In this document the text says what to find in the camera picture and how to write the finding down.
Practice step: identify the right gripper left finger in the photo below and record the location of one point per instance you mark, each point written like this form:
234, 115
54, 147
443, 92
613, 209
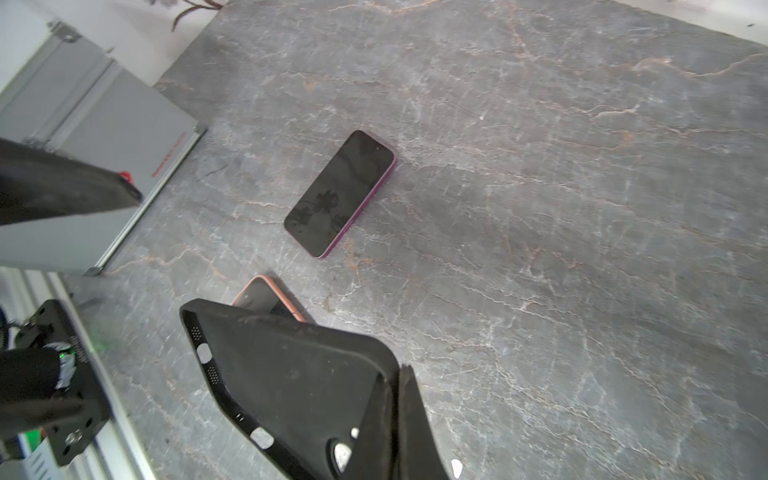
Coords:
37, 184

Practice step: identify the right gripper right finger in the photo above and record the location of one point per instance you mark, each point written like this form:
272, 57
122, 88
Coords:
395, 439

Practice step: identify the black phone case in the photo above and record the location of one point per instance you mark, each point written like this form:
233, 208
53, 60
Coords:
293, 389

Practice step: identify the purple phone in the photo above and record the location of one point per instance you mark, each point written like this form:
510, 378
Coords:
339, 193

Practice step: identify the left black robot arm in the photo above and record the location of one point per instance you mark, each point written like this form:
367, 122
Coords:
34, 385

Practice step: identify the silver metal case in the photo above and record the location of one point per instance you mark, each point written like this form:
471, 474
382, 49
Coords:
64, 93

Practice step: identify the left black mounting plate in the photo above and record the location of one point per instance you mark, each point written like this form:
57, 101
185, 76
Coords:
51, 325

